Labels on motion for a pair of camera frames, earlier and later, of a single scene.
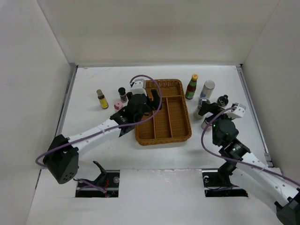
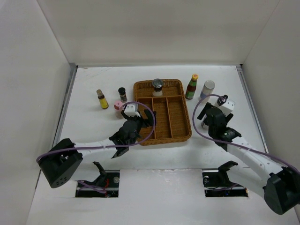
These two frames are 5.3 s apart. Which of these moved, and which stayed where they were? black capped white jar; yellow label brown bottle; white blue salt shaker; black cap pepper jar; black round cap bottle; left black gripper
Moved: left black gripper; black capped white jar
Stayed: black round cap bottle; white blue salt shaker; yellow label brown bottle; black cap pepper jar
